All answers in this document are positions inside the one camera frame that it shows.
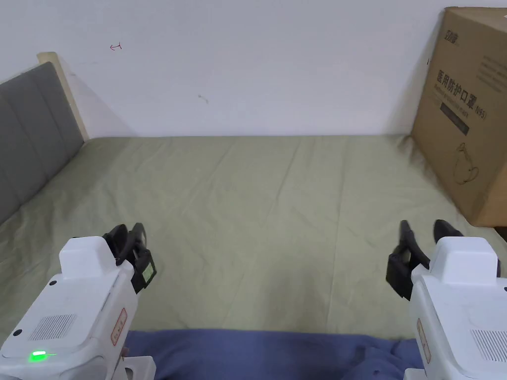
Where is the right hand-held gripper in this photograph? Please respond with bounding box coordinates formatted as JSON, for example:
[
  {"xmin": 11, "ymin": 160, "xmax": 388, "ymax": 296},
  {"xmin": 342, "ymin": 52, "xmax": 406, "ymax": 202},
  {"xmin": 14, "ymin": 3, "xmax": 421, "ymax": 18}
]
[{"xmin": 386, "ymin": 219, "xmax": 507, "ymax": 380}]

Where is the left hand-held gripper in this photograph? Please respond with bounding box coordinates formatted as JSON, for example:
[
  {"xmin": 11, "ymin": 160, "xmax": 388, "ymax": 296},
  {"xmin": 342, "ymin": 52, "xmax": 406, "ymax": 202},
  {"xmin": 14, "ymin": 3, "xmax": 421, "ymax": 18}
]
[{"xmin": 0, "ymin": 222, "xmax": 157, "ymax": 380}]

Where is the brown cardboard carton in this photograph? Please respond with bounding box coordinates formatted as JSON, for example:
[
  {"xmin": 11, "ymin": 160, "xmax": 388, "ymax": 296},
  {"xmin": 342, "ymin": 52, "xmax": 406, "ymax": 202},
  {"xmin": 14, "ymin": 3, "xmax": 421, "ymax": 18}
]
[{"xmin": 410, "ymin": 5, "xmax": 507, "ymax": 228}]

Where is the bed with pale green sheet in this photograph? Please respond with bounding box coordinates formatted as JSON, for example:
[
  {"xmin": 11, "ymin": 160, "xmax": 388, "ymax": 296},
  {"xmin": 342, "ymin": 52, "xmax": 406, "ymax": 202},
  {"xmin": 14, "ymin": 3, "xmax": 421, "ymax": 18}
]
[{"xmin": 0, "ymin": 134, "xmax": 507, "ymax": 354}]

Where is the grey padded headboard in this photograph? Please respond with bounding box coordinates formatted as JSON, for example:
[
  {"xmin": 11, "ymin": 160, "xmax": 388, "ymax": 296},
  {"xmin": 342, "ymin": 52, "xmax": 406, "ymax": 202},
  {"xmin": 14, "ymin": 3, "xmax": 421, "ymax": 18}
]
[{"xmin": 0, "ymin": 51, "xmax": 93, "ymax": 226}]

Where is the blue garment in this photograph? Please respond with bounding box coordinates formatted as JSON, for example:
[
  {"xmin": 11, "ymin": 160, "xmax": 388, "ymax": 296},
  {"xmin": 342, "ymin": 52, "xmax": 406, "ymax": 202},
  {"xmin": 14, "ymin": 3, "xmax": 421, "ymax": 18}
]
[{"xmin": 125, "ymin": 329, "xmax": 421, "ymax": 380}]

